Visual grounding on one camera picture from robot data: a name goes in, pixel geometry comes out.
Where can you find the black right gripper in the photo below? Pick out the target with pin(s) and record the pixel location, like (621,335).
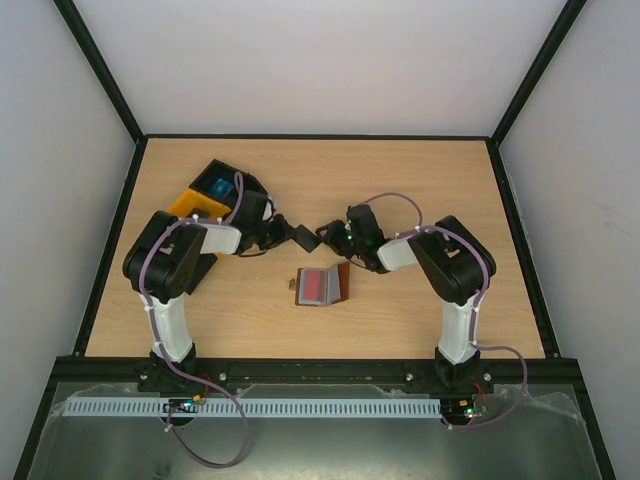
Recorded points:
(335,235)

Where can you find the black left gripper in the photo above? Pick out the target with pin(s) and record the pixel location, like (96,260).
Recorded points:
(283,233)

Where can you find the black credit card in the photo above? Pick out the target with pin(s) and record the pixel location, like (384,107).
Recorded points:
(305,238)

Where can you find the brown leather card holder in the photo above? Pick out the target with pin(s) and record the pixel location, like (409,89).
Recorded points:
(338,284)

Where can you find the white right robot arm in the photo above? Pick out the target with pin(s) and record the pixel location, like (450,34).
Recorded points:
(457,266)

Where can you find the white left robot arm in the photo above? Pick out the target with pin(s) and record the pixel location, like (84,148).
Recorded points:
(173,254)

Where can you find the red credit card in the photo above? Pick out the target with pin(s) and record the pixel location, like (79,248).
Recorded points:
(313,285)

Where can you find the blue card in bin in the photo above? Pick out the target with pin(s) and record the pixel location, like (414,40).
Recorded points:
(220,188)

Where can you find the black storage bin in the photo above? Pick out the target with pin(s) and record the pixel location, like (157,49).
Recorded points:
(218,169)

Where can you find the yellow storage bin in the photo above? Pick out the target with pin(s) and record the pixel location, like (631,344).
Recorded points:
(192,205)

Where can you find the white slotted cable duct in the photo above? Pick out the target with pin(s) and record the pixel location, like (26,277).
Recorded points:
(255,408)

